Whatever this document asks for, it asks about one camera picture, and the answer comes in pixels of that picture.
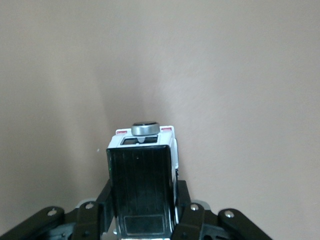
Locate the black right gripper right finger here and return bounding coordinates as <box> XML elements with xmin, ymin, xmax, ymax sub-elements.
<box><xmin>172</xmin><ymin>179</ymin><xmax>270</xmax><ymax>240</ymax></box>

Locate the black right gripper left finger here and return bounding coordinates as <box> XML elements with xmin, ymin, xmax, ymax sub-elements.
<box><xmin>0</xmin><ymin>178</ymin><xmax>116</xmax><ymax>240</ymax></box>

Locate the white jeep toy black roof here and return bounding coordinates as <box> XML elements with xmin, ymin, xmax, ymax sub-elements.
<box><xmin>105</xmin><ymin>120</ymin><xmax>180</xmax><ymax>240</ymax></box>

